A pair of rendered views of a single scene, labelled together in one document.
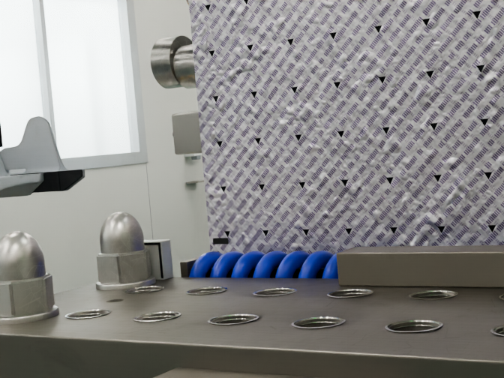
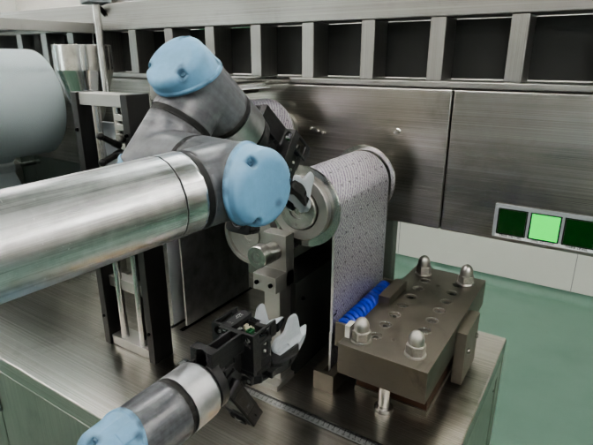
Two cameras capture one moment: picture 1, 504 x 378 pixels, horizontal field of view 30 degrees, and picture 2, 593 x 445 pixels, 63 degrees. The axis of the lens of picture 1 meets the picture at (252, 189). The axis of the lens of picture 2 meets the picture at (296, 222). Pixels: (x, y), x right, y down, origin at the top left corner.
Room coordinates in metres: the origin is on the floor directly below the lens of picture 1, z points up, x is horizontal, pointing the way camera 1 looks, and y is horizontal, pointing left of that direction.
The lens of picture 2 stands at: (0.68, 0.82, 1.50)
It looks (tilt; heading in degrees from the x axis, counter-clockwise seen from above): 19 degrees down; 270
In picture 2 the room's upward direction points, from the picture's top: straight up
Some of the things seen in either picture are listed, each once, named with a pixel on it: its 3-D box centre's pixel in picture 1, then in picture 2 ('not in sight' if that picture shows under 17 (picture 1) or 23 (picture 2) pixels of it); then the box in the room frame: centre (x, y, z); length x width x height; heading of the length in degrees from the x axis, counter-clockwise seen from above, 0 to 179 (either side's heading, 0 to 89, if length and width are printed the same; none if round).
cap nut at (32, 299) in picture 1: (19, 274); (416, 343); (0.49, 0.12, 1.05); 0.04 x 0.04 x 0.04
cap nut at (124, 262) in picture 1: (122, 248); (361, 328); (0.57, 0.08, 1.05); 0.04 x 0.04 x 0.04
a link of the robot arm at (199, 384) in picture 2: not in sight; (188, 395); (0.82, 0.33, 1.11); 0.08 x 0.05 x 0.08; 148
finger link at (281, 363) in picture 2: not in sight; (273, 358); (0.72, 0.23, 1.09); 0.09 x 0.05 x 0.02; 49
